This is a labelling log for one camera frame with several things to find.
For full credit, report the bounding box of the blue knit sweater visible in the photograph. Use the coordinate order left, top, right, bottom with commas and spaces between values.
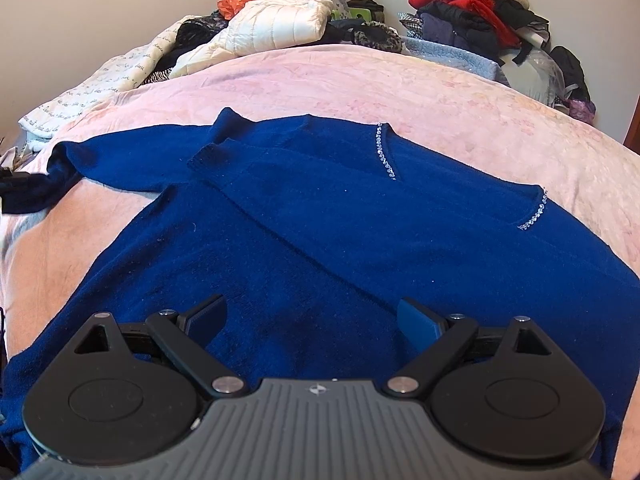
1, 110, 639, 479

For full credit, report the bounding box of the black clothes pile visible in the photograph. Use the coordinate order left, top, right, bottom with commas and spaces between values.
408, 0, 594, 107

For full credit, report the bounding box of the brown wooden door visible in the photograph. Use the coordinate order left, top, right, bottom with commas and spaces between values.
624, 98, 640, 154

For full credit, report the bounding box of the clear plastic bag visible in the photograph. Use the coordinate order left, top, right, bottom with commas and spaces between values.
500, 49, 565, 107

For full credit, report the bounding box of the white printed quilt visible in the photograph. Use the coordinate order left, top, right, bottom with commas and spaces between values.
18, 15, 193, 152

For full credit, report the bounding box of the light blue towel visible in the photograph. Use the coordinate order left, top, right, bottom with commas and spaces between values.
402, 37, 510, 87

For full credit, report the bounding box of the black fuzzy garment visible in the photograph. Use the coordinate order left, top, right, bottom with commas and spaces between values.
318, 18, 404, 53

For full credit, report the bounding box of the white quilted jacket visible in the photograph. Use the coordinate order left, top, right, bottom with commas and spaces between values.
169, 0, 335, 79

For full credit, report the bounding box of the green and black bag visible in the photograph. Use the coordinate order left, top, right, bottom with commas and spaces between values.
332, 0, 385, 23

